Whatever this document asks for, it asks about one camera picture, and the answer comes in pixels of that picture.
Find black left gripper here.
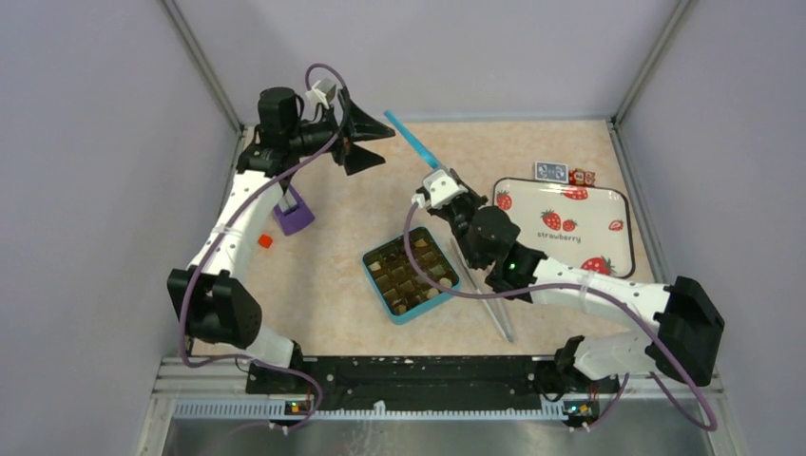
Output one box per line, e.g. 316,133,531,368
288,88,394,174

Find teal box lid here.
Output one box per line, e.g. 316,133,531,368
383,110,443,170

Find metal tongs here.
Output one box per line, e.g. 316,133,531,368
450,239,515,344

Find teal chocolate box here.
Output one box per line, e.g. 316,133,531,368
361,226,461,325

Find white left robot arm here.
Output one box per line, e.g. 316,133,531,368
167,86,394,393

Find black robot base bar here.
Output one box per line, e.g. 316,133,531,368
245,355,620,412

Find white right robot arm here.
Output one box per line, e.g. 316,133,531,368
381,111,725,391

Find blue playing card deck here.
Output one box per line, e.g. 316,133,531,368
534,161,569,184

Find purple box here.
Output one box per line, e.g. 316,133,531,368
273,184,316,237

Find strawberry print tray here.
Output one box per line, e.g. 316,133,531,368
493,178,636,278

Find red dice block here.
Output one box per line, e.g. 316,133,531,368
568,168,596,187

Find small orange cube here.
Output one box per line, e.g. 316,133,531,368
259,235,273,249

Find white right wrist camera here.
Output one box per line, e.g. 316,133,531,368
412,168,469,209

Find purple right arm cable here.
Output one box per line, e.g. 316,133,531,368
402,200,720,434

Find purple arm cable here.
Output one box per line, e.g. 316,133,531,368
402,200,720,434
177,63,349,434

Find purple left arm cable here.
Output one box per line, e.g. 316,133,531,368
177,63,349,434

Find metal frame rail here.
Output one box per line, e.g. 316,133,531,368
136,357,746,455

